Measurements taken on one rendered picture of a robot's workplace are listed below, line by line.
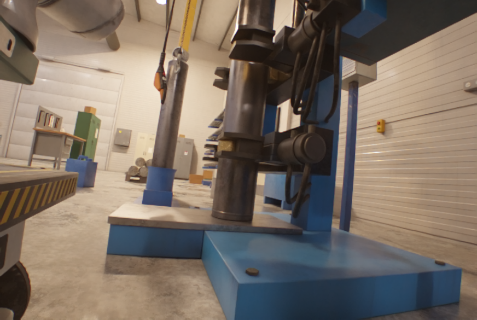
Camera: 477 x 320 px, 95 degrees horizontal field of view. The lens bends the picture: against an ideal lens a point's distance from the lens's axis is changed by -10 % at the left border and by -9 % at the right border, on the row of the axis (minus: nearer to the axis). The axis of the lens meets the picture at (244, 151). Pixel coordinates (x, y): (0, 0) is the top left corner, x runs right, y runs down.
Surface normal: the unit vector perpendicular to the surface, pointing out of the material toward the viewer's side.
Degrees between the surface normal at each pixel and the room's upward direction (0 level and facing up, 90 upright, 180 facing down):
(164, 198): 90
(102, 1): 99
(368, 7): 90
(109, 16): 112
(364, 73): 90
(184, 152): 90
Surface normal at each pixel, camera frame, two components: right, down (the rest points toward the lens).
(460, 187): -0.94, -0.15
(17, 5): 0.96, -0.27
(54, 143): 0.30, -0.07
